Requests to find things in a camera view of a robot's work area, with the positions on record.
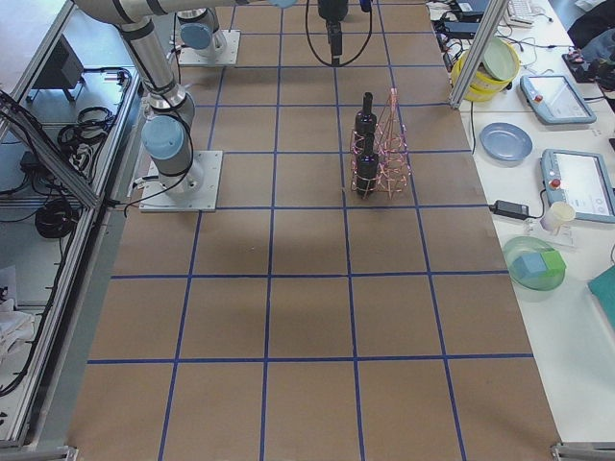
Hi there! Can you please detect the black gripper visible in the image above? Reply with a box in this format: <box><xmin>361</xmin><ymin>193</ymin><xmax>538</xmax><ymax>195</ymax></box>
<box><xmin>317</xmin><ymin>0</ymin><xmax>348</xmax><ymax>22</ymax></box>

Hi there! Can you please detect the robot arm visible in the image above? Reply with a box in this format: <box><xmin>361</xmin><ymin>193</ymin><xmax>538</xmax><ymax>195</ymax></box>
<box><xmin>77</xmin><ymin>1</ymin><xmax>226</xmax><ymax>211</ymax></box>
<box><xmin>177</xmin><ymin>7</ymin><xmax>227</xmax><ymax>60</ymax></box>

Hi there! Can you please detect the dark wine bottle in basket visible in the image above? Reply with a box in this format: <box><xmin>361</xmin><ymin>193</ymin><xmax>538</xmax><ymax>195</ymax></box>
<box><xmin>355</xmin><ymin>133</ymin><xmax>380</xmax><ymax>198</ymax></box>

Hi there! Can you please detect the yellow rimmed wooden basket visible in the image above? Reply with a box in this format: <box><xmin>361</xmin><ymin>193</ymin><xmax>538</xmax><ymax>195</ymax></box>
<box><xmin>464</xmin><ymin>40</ymin><xmax>520</xmax><ymax>102</ymax></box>

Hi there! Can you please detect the green plate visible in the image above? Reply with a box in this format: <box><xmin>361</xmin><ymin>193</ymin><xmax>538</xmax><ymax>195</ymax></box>
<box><xmin>482</xmin><ymin>37</ymin><xmax>516</xmax><ymax>81</ymax></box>

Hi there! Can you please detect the blue plate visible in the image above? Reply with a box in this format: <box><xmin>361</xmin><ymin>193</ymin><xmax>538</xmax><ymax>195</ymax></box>
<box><xmin>480</xmin><ymin>122</ymin><xmax>533</xmax><ymax>162</ymax></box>

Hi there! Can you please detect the teach pendant far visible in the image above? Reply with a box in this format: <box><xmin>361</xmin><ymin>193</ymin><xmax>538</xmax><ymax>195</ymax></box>
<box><xmin>519</xmin><ymin>75</ymin><xmax>597</xmax><ymax>125</ymax></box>

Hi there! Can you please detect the teach pendant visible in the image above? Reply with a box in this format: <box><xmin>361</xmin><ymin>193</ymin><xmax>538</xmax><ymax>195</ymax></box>
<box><xmin>540</xmin><ymin>149</ymin><xmax>614</xmax><ymax>224</ymax></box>
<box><xmin>519</xmin><ymin>75</ymin><xmax>597</xmax><ymax>125</ymax></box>

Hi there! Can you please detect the black power adapter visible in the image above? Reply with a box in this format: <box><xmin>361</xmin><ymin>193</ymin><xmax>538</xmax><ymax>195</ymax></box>
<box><xmin>489</xmin><ymin>200</ymin><xmax>529</xmax><ymax>220</ymax></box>

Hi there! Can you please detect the teach pendant near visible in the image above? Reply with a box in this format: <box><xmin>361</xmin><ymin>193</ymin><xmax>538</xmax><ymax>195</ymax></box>
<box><xmin>540</xmin><ymin>149</ymin><xmax>614</xmax><ymax>224</ymax></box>

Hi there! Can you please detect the white paper cup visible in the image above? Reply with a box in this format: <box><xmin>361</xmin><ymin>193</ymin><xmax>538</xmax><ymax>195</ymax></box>
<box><xmin>540</xmin><ymin>202</ymin><xmax>576</xmax><ymax>233</ymax></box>

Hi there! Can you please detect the green bowl with blocks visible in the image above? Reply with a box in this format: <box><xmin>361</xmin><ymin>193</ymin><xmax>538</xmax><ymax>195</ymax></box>
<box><xmin>503</xmin><ymin>236</ymin><xmax>567</xmax><ymax>291</ymax></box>

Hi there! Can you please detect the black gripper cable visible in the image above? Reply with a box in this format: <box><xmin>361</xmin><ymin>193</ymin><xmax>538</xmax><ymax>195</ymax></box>
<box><xmin>304</xmin><ymin>0</ymin><xmax>375</xmax><ymax>67</ymax></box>

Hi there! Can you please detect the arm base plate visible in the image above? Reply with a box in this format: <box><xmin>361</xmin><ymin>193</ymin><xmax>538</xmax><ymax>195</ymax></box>
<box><xmin>179</xmin><ymin>27</ymin><xmax>240</xmax><ymax>67</ymax></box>
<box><xmin>138</xmin><ymin>151</ymin><xmax>223</xmax><ymax>212</ymax></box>

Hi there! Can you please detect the copper wire wine basket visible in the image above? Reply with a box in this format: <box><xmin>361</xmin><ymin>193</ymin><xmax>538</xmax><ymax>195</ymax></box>
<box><xmin>350</xmin><ymin>87</ymin><xmax>411</xmax><ymax>199</ymax></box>

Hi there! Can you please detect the aluminium frame post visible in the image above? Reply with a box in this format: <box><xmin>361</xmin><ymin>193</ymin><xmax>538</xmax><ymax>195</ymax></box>
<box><xmin>449</xmin><ymin>0</ymin><xmax>507</xmax><ymax>109</ymax></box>

